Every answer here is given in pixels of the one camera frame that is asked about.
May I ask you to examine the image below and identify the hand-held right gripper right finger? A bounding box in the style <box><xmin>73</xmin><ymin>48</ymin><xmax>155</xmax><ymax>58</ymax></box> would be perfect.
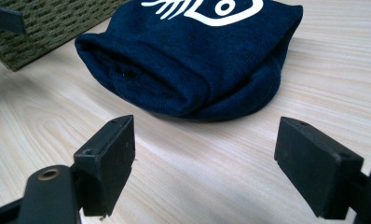
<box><xmin>273</xmin><ymin>116</ymin><xmax>364</xmax><ymax>220</ymax></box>

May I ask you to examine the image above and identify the navy blue printed garment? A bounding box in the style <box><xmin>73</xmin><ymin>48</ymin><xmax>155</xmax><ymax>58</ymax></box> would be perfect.
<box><xmin>75</xmin><ymin>0</ymin><xmax>304</xmax><ymax>122</ymax></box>

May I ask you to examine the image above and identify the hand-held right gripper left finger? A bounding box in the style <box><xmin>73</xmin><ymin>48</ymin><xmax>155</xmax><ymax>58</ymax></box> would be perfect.
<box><xmin>73</xmin><ymin>114</ymin><xmax>136</xmax><ymax>217</ymax></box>

